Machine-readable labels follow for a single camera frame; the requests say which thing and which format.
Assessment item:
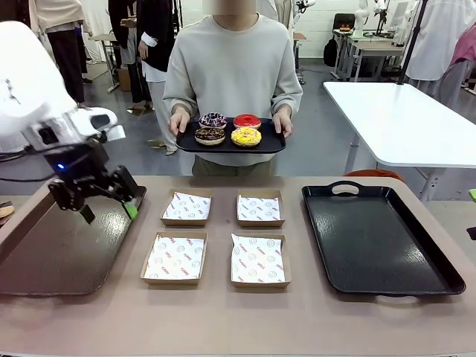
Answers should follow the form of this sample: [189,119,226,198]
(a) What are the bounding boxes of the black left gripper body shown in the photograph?
[41,140,112,212]

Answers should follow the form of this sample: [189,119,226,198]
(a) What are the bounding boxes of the white printed paper liner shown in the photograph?
[165,191,212,221]
[144,234,205,280]
[231,234,286,283]
[237,194,280,222]

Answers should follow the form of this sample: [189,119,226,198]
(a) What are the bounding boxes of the brown paper food box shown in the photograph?
[140,232,208,286]
[237,189,286,228]
[159,188,213,227]
[230,233,292,289]

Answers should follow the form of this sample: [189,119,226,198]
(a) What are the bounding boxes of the small black serving tray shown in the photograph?
[174,117,287,154]

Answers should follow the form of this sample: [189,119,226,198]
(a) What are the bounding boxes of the chocolate glazed sprinkle donut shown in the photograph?
[194,126,227,146]

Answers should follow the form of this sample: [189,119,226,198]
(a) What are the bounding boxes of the purple glazed sprinkle donut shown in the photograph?
[198,112,228,130]

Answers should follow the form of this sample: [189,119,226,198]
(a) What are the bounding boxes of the yellow glazed sprinkle donut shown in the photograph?
[230,126,262,147]

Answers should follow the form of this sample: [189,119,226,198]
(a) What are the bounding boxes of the red glazed donut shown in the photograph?
[233,114,263,130]

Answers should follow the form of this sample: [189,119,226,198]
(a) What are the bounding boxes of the person's left forearm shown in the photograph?
[271,83,304,115]

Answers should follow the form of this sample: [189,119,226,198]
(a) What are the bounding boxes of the person's right forearm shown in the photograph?
[162,83,195,115]

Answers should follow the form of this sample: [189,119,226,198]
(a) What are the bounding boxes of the person's right hand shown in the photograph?
[168,111,193,137]

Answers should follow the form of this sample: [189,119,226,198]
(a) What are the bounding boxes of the person's left hand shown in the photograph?
[271,111,294,138]

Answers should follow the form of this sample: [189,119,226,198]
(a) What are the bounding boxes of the plain tan donut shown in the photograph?
[0,200,16,226]

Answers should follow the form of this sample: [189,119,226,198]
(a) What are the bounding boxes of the large white table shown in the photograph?
[322,80,476,204]

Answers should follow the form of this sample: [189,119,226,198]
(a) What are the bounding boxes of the orange round stool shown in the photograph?
[344,169,403,183]

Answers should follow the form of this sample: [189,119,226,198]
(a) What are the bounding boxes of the figure beige top black trousers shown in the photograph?
[28,0,90,109]

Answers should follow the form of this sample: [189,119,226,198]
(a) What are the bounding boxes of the background desk wooden top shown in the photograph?
[292,32,308,71]
[88,33,120,94]

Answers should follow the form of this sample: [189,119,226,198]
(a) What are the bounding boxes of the pink garment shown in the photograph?
[452,24,476,89]

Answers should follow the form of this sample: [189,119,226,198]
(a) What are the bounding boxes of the figure in long black coat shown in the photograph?
[108,0,153,111]

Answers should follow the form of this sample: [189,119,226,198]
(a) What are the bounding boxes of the figure black jacket white trousers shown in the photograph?
[136,0,181,156]

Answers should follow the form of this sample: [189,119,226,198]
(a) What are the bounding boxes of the figure in white coat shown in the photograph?
[404,0,476,96]

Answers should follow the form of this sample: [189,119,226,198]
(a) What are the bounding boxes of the person in grey sweater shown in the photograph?
[162,3,304,178]

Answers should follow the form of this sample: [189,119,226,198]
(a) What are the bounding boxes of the black slanted pole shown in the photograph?
[396,0,428,86]

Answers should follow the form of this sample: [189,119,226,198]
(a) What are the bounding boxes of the grey background workbench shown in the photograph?
[332,28,406,83]

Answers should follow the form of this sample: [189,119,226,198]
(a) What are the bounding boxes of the black backpack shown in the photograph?
[322,36,340,68]

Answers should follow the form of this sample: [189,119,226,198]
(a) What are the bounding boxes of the black office chair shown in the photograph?
[332,13,357,38]

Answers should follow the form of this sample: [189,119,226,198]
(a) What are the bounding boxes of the figure white blazer black trousers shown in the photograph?
[256,0,295,33]

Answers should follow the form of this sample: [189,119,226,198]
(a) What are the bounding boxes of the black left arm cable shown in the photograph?
[0,147,51,184]

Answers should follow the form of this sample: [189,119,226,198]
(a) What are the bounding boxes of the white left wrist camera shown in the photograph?
[80,106,127,144]

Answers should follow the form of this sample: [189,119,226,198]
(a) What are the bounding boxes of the brown tray with handles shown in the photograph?
[0,184,148,298]

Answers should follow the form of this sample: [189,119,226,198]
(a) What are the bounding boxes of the black tray with handles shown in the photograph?
[300,181,467,298]

